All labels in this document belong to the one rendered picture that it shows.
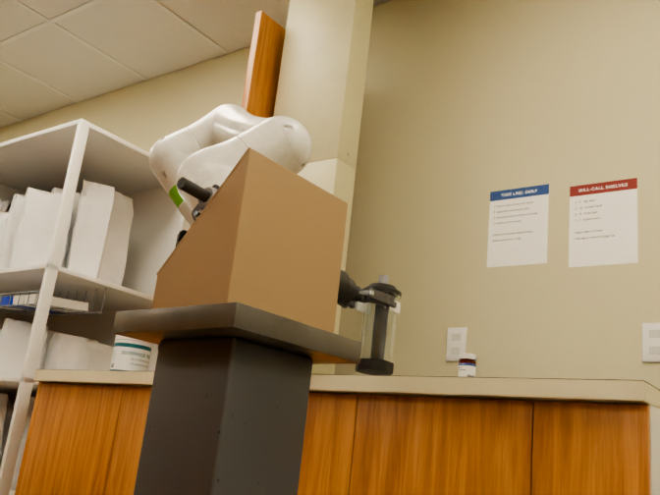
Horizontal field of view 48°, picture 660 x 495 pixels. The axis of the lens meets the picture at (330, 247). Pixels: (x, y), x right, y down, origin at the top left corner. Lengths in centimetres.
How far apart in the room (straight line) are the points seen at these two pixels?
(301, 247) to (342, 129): 124
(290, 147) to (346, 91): 112
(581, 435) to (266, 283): 73
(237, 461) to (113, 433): 129
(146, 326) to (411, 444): 74
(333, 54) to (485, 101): 58
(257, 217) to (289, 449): 40
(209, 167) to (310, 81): 130
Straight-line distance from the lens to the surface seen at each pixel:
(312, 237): 140
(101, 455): 254
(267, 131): 154
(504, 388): 168
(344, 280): 186
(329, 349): 132
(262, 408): 129
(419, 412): 180
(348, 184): 255
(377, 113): 309
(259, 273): 128
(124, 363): 273
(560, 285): 248
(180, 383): 132
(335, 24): 282
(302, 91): 276
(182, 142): 191
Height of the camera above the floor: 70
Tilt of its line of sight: 17 degrees up
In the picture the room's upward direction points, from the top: 6 degrees clockwise
